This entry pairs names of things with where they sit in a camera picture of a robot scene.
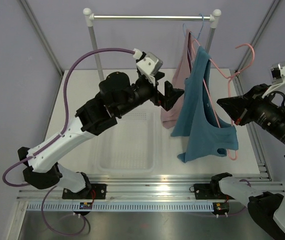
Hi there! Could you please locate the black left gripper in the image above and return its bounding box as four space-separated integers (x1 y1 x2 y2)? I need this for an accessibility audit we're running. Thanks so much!
115 71 184 117

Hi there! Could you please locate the blue tank top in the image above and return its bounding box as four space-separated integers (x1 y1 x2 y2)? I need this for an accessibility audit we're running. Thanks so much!
171 46 239 163

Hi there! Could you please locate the pink wire hanger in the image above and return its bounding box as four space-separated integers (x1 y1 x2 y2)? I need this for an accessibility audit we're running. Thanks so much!
193 43 255 161

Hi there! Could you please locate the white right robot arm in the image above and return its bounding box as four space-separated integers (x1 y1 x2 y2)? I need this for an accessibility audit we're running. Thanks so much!
209 84 285 240

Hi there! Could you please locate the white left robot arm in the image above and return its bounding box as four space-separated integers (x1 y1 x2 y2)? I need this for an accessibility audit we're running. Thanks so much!
18 71 184 199

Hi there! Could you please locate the pink tank top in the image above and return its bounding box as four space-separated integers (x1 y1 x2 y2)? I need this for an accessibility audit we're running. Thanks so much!
160 29 196 129

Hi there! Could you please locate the translucent white plastic basket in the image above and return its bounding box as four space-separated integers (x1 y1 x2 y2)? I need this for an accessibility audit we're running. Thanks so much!
95 109 158 174

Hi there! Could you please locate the white clothes rack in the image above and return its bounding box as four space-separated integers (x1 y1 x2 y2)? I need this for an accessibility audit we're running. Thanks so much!
83 6 222 69

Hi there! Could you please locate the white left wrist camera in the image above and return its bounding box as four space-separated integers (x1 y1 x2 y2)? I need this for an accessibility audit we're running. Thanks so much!
133 48 163 87

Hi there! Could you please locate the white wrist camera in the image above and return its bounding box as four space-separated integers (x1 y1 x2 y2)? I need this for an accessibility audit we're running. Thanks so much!
262 61 285 98
133 48 163 87

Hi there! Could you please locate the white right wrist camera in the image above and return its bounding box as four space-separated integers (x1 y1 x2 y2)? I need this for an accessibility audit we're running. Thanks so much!
262 61 285 98

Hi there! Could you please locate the blue wire hanger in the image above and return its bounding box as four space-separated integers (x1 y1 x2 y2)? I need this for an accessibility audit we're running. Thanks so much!
182 13 206 63

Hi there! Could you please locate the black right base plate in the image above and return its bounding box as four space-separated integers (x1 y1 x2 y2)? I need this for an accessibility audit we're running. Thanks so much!
189 183 225 200

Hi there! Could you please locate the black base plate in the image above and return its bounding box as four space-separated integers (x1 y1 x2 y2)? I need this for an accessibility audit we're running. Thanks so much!
189 183 225 200
62 183 107 200

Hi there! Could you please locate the aluminium mounting rail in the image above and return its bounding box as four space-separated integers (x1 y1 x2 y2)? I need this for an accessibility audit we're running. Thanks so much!
16 163 285 202

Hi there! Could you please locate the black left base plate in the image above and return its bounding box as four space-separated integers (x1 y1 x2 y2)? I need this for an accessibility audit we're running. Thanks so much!
62 183 107 200

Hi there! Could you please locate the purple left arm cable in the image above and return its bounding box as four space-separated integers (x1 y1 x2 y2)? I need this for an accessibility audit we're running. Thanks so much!
2 48 136 187

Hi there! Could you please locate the white slotted cable duct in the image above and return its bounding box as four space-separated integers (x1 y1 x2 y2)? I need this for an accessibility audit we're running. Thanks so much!
27 201 214 212

